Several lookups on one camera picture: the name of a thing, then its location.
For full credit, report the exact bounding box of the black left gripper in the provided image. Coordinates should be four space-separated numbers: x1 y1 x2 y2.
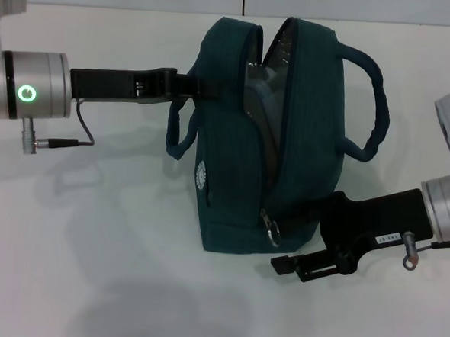
68 61 222 110

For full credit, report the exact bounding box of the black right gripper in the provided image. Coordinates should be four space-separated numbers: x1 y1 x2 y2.
268 180 438 292

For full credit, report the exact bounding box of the dark teal insulated lunch bag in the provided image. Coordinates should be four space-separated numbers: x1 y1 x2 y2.
158 9 396 265

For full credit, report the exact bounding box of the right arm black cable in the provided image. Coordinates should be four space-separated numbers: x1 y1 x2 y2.
400 230 450 274

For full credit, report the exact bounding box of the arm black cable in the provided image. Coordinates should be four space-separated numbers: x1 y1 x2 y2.
19 95 98 159
400 230 450 274

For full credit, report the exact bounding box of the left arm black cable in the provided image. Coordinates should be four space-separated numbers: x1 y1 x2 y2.
19 95 98 159

